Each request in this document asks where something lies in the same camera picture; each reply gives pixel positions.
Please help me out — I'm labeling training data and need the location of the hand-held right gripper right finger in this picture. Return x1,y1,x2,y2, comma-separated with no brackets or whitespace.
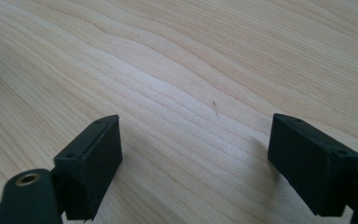
267,113,358,217

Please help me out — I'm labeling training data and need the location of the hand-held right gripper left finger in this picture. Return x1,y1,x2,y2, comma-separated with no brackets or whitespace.
53,114,124,222

